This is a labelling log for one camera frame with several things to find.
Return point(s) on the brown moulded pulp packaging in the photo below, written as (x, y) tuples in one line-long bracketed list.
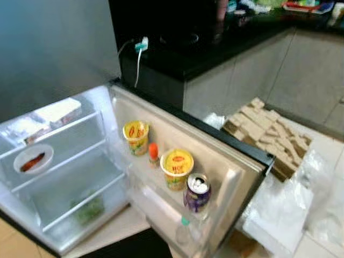
[(269, 137)]

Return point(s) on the purple drink can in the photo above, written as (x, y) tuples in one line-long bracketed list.
[(197, 194)]

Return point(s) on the brown cardboard piece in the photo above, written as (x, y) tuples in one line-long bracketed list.
[(247, 243)]

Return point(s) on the green vegetable bag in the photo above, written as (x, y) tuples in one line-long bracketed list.
[(88, 210)]

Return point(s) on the red sausage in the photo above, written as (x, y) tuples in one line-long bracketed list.
[(33, 162)]

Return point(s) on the glass fridge shelf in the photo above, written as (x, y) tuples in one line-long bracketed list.
[(70, 153), (80, 193), (64, 129)]

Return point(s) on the yellow lid noodle cup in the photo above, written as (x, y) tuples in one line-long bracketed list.
[(177, 167)]

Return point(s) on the orange capped seasoning bottle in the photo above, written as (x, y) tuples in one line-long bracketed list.
[(153, 153)]

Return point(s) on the white plate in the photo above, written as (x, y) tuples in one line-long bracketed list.
[(43, 151)]

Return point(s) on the beige kitchen cabinets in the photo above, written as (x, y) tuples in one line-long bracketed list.
[(279, 80)]

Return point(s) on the fridge door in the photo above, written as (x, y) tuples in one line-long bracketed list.
[(226, 161)]

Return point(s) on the white teal charger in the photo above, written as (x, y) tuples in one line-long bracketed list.
[(142, 44)]

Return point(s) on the stainless steel fridge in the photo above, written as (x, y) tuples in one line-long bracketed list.
[(54, 48)]

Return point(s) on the white food package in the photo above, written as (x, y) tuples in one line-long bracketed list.
[(59, 110)]

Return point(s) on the black floor mat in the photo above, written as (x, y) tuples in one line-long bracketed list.
[(129, 248)]

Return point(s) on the clear bottle green cap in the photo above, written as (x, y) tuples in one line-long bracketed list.
[(184, 232)]

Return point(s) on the clear plastic bag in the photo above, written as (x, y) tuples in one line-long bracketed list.
[(328, 204)]

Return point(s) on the red tray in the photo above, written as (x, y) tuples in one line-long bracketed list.
[(303, 6)]

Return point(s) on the clear wrapped food pack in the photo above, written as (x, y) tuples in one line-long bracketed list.
[(21, 129)]

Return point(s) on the green noodle cup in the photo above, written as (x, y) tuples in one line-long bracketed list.
[(136, 137)]

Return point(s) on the white styrofoam block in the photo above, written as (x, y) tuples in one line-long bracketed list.
[(274, 215)]

